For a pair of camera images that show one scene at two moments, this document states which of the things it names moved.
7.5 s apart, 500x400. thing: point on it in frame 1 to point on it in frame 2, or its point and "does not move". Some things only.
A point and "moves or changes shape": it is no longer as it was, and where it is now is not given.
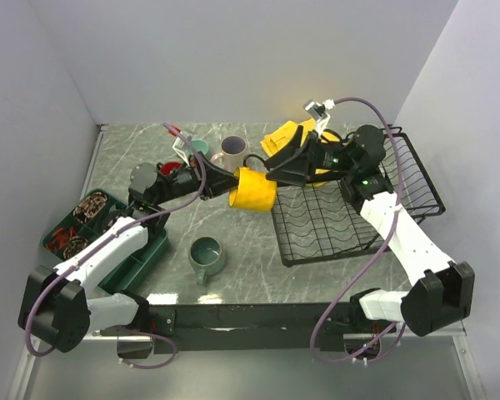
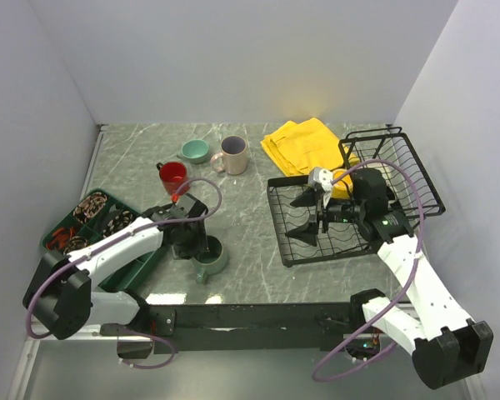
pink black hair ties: x=90 y=207 does not move
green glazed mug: x=207 y=257 does not move
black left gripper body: x=182 y=182 to x=193 y=242
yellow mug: x=255 y=192 moves or changes shape
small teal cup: x=198 y=145 does not move
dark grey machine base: x=302 y=327 does not move
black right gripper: x=294 y=173 to x=307 y=232
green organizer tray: x=95 y=211 does not move
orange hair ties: x=59 y=238 does not move
